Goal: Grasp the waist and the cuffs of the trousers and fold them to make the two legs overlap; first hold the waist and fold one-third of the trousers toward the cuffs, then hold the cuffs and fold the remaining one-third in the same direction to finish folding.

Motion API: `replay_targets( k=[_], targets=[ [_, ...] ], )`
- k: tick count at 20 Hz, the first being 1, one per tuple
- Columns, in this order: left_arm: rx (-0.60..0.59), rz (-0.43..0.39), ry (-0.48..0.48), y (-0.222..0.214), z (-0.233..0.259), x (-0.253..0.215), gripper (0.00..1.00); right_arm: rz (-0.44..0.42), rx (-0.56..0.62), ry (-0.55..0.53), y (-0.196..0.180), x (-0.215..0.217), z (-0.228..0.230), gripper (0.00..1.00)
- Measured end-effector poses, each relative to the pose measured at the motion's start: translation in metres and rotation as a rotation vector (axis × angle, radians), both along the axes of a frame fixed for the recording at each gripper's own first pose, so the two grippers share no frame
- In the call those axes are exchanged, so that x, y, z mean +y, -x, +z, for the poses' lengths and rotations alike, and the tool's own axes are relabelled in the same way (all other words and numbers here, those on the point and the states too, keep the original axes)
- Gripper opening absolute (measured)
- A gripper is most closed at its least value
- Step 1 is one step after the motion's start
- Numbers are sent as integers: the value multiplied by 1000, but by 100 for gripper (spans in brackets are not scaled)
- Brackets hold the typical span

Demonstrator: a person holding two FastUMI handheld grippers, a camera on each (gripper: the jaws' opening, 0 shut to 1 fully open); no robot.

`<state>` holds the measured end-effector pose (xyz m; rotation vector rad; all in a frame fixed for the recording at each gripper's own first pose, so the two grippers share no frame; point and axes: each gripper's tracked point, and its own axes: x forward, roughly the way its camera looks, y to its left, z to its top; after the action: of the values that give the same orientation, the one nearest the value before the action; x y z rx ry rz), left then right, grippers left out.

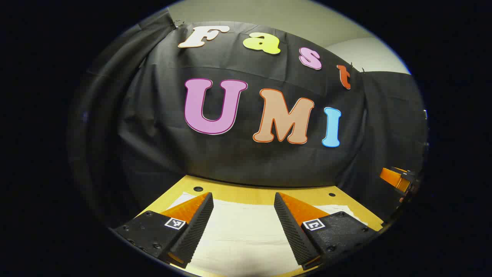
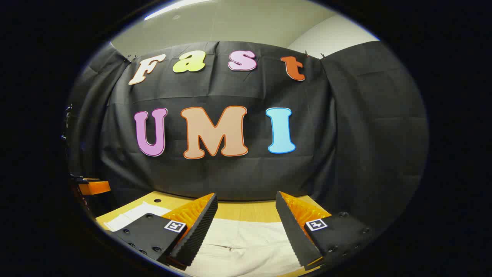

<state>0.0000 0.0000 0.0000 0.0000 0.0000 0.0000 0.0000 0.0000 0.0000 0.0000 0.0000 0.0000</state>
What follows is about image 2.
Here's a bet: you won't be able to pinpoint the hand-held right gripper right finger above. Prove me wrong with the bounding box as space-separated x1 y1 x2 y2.
275 191 376 271

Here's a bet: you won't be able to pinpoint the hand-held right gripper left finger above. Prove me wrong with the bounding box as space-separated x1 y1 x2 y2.
111 192 218 269

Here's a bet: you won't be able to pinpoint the cream white jeans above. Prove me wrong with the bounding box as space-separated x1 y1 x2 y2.
103 202 308 277

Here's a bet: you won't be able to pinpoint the black backdrop cloth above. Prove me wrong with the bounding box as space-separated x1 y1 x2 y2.
65 40 429 231

